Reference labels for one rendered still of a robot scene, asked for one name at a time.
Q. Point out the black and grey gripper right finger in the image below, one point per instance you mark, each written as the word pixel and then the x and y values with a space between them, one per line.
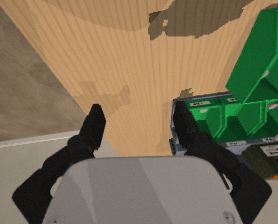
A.
pixel 250 192

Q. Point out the grey metal shelf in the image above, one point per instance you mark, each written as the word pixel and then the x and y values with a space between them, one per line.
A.
pixel 177 149

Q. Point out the green bin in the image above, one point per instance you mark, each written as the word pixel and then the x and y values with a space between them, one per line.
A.
pixel 237 120
pixel 259 52
pixel 210 121
pixel 269 123

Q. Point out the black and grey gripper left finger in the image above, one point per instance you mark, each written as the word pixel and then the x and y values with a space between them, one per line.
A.
pixel 33 196

